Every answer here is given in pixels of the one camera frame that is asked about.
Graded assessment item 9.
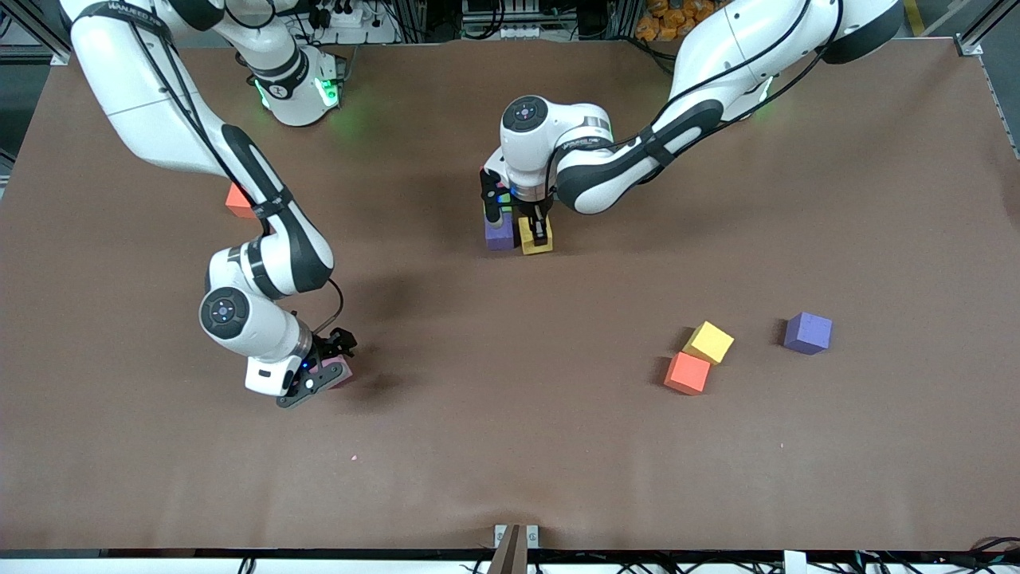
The white power strip with plugs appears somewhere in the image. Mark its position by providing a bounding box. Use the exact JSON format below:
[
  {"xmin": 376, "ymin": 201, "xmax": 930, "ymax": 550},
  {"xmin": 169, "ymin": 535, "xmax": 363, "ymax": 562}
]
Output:
[{"xmin": 307, "ymin": 0, "xmax": 399, "ymax": 45}]

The yellow foam block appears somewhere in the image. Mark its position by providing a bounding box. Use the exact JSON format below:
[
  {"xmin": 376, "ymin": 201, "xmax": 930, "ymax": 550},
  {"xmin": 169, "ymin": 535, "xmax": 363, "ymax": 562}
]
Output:
[
  {"xmin": 519, "ymin": 215, "xmax": 554, "ymax": 256},
  {"xmin": 682, "ymin": 321, "xmax": 736, "ymax": 366}
]

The aluminium frame profile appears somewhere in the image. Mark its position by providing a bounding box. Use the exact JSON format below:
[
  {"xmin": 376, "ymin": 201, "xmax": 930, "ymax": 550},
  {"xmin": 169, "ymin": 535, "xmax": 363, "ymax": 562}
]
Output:
[
  {"xmin": 0, "ymin": 0, "xmax": 77, "ymax": 66},
  {"xmin": 952, "ymin": 0, "xmax": 1020, "ymax": 58}
]

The brown paper table cover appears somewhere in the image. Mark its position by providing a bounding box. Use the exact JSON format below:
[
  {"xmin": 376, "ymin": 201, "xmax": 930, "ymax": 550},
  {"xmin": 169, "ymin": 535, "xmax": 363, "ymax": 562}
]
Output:
[{"xmin": 0, "ymin": 38, "xmax": 1020, "ymax": 552}]

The metal table clamp bracket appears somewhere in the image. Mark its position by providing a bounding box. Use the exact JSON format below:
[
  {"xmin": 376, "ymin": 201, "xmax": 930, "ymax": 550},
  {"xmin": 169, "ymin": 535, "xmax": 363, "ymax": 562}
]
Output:
[{"xmin": 494, "ymin": 524, "xmax": 540, "ymax": 574}]

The pile of orange yellow objects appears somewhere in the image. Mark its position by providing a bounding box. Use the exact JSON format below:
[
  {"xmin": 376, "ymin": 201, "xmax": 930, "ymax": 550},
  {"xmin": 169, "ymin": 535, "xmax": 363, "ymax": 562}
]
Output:
[{"xmin": 636, "ymin": 0, "xmax": 706, "ymax": 42}]

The pink foam block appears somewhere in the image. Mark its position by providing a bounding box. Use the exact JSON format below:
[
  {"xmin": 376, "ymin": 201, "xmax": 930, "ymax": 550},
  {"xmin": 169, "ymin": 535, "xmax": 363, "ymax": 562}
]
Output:
[{"xmin": 315, "ymin": 355, "xmax": 355, "ymax": 390}]

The purple foam block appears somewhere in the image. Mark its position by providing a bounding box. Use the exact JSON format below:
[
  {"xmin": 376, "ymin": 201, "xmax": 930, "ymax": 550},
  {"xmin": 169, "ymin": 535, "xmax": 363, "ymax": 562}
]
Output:
[
  {"xmin": 783, "ymin": 312, "xmax": 834, "ymax": 356},
  {"xmin": 485, "ymin": 214, "xmax": 516, "ymax": 252}
]

